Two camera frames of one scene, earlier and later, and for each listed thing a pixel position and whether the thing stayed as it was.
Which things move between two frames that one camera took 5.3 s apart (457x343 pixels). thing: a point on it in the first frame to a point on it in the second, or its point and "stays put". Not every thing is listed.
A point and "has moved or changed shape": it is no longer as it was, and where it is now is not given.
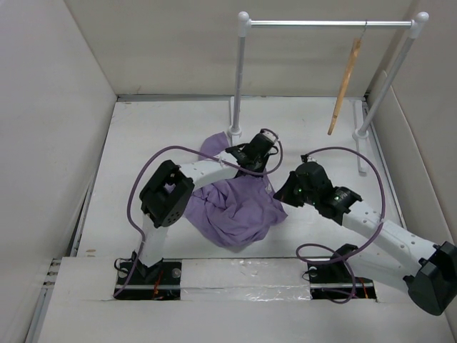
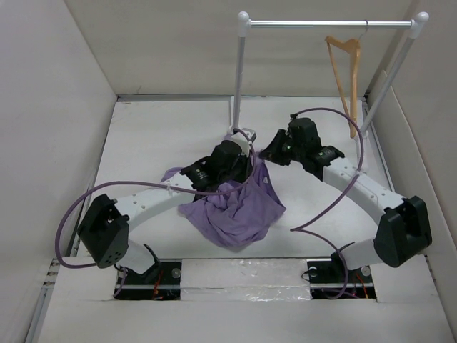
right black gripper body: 294,194 to 284,151
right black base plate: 333,280 stays put
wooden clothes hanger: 356,47 has moved or changed shape
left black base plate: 161,281 stays put
